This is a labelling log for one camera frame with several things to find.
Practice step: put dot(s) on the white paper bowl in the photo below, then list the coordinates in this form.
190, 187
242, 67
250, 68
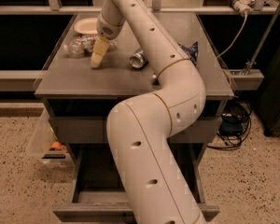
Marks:
86, 26

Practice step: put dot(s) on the clear plastic water bottle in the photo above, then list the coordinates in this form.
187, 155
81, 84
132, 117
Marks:
82, 45

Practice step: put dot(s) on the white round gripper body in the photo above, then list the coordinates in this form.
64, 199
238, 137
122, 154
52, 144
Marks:
106, 30

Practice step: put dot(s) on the orange fruit in bin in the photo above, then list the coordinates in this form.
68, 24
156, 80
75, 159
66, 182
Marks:
57, 146

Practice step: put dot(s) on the blue kettle chips bag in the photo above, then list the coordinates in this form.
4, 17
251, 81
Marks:
191, 51

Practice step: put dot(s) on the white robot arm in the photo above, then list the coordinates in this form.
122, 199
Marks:
138, 128

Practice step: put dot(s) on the blue box on floor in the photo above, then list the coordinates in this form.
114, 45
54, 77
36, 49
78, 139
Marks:
230, 126

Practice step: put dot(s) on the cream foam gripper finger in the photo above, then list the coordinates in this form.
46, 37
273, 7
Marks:
100, 48

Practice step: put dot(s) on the upper grey drawer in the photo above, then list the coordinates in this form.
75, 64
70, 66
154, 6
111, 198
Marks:
92, 130

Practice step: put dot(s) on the open lower grey drawer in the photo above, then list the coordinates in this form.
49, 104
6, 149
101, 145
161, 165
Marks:
97, 194

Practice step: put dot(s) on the clear plastic storage bin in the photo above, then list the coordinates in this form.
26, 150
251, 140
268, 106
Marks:
39, 146

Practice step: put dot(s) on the grey drawer cabinet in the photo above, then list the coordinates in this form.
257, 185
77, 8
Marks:
71, 88

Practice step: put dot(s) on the white power strip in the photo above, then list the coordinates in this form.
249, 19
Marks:
241, 6

